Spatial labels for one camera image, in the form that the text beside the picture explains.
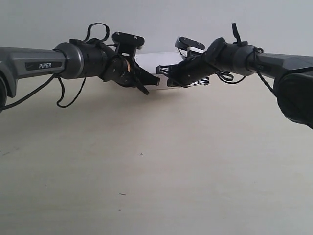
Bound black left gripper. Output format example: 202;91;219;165
102;56;159;95

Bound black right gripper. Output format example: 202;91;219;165
156;55;215;87

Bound white lidded plastic container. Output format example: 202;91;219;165
134;51;211;91

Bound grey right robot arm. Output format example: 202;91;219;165
143;38;313;128

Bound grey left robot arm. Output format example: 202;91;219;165
0;38;160;111

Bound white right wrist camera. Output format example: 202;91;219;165
175;36;205;59

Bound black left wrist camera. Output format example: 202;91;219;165
111;32;145;59

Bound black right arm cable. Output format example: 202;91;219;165
216;22;313;98

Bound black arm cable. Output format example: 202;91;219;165
0;22;111;111
216;22;313;98

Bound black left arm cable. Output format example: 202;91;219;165
0;22;111;111

